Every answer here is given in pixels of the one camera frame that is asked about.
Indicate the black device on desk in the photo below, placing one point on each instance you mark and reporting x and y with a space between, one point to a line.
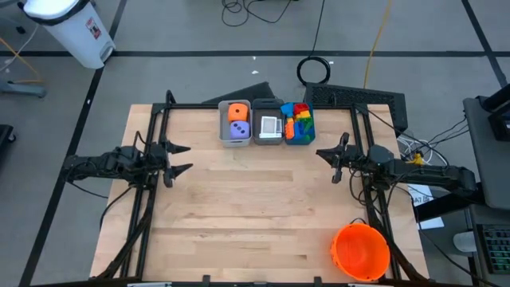
500 119

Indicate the white paper label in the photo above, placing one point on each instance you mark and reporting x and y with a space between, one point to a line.
420 195

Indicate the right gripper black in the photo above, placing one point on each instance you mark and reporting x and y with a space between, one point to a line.
354 158

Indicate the black perforated panel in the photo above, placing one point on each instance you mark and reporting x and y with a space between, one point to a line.
350 96

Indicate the purple foam die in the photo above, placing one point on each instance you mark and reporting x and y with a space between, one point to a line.
239 130

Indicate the white trash can black rim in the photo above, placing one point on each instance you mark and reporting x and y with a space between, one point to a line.
75 32

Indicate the large blue toy block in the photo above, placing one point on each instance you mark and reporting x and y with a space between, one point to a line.
298 130

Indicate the black floor object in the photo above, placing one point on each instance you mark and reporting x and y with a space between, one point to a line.
6 137

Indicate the red toy block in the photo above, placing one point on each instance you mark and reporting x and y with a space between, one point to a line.
300 108

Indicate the black wedge panel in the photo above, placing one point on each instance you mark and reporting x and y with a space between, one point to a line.
251 95

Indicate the grey desk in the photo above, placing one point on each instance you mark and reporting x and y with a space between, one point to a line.
486 159

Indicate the playing card box black print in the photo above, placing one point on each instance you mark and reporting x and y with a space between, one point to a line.
269 124

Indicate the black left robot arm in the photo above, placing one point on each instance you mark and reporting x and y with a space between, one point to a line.
99 165

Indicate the orange plastic bucket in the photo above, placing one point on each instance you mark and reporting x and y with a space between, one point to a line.
360 251

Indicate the white paper sheet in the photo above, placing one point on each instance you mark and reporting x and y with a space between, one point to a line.
432 223

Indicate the grey floor stand foot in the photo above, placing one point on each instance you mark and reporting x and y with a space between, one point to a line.
24 89

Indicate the grey computer mouse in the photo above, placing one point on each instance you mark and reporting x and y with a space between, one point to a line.
464 241

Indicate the black metal rig frame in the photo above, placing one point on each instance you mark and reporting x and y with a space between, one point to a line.
187 106

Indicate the yellow toy block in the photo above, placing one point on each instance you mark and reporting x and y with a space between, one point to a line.
303 115
289 120

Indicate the black desk beam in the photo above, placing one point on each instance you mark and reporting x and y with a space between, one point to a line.
446 205

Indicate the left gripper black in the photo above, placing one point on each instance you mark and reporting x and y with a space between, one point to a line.
153 161

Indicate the dark grey plastic bin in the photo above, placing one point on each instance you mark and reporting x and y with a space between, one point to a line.
267 107

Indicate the black keyboard blue backlight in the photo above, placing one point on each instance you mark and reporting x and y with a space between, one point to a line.
496 247

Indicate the small green toy block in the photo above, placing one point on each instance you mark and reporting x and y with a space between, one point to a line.
307 138

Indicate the orange foam die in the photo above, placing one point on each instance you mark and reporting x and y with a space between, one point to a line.
238 112

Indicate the blue plastic bin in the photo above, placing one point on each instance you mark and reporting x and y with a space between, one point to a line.
299 141

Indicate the slim orange toy block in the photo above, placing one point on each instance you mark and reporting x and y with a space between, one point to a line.
289 130

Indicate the light grey plastic bin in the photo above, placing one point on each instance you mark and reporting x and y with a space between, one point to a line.
223 127

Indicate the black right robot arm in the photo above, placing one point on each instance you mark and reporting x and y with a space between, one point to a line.
430 172

